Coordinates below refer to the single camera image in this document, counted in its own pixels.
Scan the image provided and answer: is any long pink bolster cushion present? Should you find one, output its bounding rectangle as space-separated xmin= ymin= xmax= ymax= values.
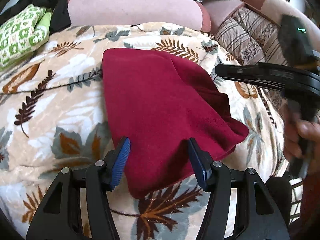
xmin=67 ymin=0 xmax=212 ymax=32

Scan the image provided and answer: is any pink padded headboard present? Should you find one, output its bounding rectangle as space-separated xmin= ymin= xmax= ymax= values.
xmin=235 ymin=0 xmax=315 ymax=35

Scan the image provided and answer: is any leaf printed blanket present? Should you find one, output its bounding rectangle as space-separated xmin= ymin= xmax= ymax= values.
xmin=0 ymin=22 xmax=303 ymax=240

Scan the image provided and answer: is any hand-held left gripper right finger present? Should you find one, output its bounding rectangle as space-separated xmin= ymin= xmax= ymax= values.
xmin=188 ymin=137 xmax=290 ymax=240

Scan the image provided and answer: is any green checked pillow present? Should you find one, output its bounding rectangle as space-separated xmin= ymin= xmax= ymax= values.
xmin=0 ymin=4 xmax=52 ymax=67

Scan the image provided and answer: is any person's right forearm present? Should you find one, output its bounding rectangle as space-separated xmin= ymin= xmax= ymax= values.
xmin=300 ymin=171 xmax=320 ymax=228

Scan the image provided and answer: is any short pink bolster cushion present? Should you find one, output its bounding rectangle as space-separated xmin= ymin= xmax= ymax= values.
xmin=202 ymin=0 xmax=244 ymax=33

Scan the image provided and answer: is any black garment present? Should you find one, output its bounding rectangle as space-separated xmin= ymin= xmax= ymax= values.
xmin=0 ymin=0 xmax=72 ymax=33

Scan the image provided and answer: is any person's right hand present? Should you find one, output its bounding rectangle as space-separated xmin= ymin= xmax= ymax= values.
xmin=284 ymin=102 xmax=320 ymax=175

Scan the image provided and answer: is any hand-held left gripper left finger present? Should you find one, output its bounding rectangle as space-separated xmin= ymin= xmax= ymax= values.
xmin=26 ymin=136 xmax=131 ymax=240

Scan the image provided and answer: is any red knit sweater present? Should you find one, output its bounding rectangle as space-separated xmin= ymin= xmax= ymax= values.
xmin=102 ymin=48 xmax=250 ymax=199

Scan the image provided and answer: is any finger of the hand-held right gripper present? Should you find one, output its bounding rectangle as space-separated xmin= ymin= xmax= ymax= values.
xmin=215 ymin=63 xmax=288 ymax=90

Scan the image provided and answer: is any striped brown quilt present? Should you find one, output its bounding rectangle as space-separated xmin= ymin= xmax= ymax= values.
xmin=214 ymin=6 xmax=298 ymax=110

